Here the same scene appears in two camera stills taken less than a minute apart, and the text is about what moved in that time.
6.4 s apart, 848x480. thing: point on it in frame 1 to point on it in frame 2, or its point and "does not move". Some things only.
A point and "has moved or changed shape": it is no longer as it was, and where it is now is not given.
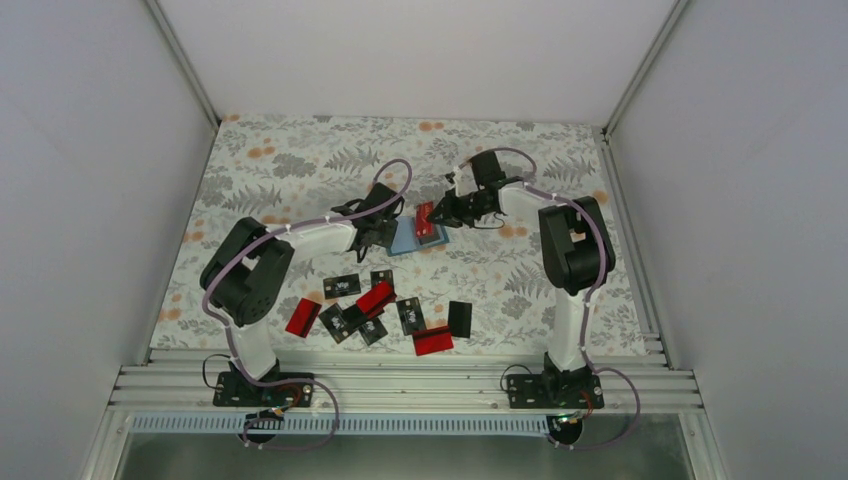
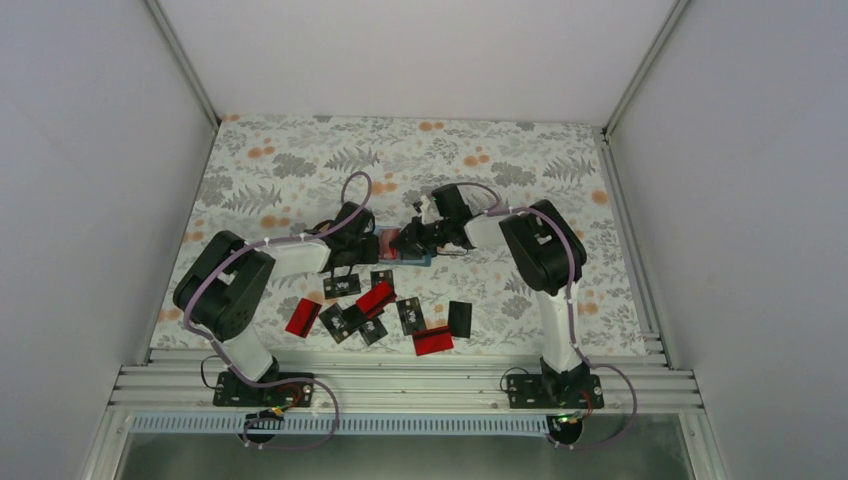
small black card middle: x=411 y=316 does not move
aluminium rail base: x=407 y=382 does not move
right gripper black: x=447 y=208 to x=414 y=242
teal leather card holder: x=404 y=237 has moved or changed shape
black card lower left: x=337 y=323 does not move
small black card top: x=383 y=275 does not move
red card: x=424 y=228 has moved or changed shape
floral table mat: x=425 y=288 does not move
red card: x=428 y=341 does not move
